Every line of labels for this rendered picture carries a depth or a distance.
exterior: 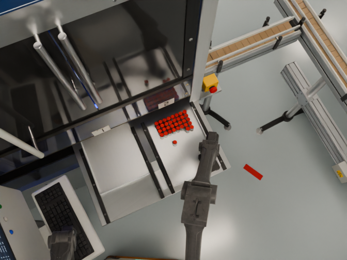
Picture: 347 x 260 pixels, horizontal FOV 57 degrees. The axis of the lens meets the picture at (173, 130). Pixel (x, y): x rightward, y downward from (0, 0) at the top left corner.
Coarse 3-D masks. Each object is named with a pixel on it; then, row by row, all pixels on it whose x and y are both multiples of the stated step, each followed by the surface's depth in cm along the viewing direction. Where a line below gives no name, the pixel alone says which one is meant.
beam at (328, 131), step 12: (288, 72) 216; (300, 72) 214; (288, 84) 223; (300, 84) 211; (300, 96) 214; (312, 108) 206; (324, 108) 206; (312, 120) 212; (324, 120) 204; (324, 132) 205; (336, 132) 201; (324, 144) 210; (336, 144) 199; (336, 156) 203
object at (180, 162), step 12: (192, 108) 167; (192, 120) 169; (156, 132) 167; (180, 132) 167; (192, 132) 167; (204, 132) 163; (156, 144) 165; (168, 144) 165; (180, 144) 165; (192, 144) 165; (168, 156) 163; (180, 156) 163; (192, 156) 163; (168, 168) 161; (180, 168) 161; (192, 168) 161; (180, 180) 159
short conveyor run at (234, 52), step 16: (256, 32) 175; (272, 32) 179; (288, 32) 179; (224, 48) 176; (240, 48) 176; (256, 48) 176; (272, 48) 181; (208, 64) 170; (224, 64) 173; (240, 64) 182
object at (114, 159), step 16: (112, 128) 167; (128, 128) 167; (96, 144) 165; (112, 144) 165; (128, 144) 165; (96, 160) 162; (112, 160) 162; (128, 160) 162; (96, 176) 160; (112, 176) 160; (128, 176) 160
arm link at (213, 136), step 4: (212, 132) 142; (216, 132) 142; (208, 136) 141; (212, 136) 141; (216, 136) 143; (212, 140) 140; (216, 140) 142; (200, 144) 134; (200, 148) 134; (200, 152) 137
